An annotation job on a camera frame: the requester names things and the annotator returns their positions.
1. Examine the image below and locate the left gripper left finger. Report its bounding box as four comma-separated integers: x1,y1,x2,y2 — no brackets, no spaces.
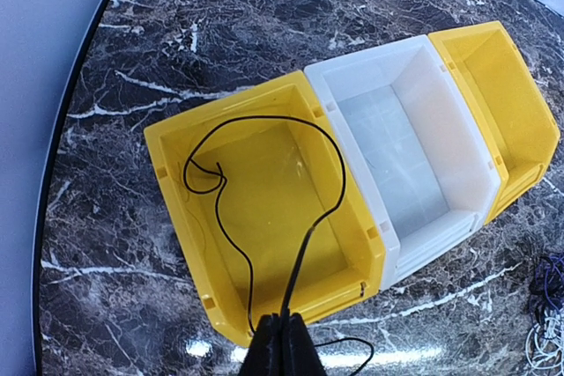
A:
239,313,282,376

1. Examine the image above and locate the white cable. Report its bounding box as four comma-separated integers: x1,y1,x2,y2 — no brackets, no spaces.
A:
525,313,564,371

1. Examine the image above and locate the purple cable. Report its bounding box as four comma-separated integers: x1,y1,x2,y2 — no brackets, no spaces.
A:
528,254,564,311

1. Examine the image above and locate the yellow bin near back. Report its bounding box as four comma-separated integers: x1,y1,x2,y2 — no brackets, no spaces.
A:
428,21,560,221

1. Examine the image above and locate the yellow bin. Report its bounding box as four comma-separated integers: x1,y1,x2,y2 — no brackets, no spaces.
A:
428,21,560,221
145,71,386,347

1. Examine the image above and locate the yellow bin near front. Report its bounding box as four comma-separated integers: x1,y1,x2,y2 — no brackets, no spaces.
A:
145,71,386,347

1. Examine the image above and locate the thin black cable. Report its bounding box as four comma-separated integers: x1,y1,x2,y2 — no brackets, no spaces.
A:
183,115,375,376

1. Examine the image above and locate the white plastic bin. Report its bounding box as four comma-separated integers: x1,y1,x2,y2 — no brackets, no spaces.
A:
304,35,501,290

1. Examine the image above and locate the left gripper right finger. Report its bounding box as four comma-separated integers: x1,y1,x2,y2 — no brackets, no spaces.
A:
281,312,326,376

